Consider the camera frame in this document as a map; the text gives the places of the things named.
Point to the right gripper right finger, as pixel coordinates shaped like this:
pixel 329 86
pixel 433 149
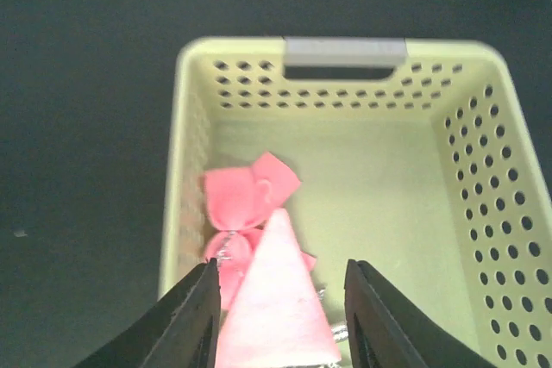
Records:
pixel 386 329

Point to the yellow-green plastic basket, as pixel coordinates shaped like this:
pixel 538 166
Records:
pixel 413 155

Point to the pink paper ornament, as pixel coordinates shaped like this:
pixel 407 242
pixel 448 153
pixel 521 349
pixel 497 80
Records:
pixel 276 319

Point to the pink felt bow ornament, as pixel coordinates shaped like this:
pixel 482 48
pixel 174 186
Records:
pixel 239 201

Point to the silver star ornament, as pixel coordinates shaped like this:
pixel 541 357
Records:
pixel 339 331

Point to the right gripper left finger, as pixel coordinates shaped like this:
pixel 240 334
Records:
pixel 180 330

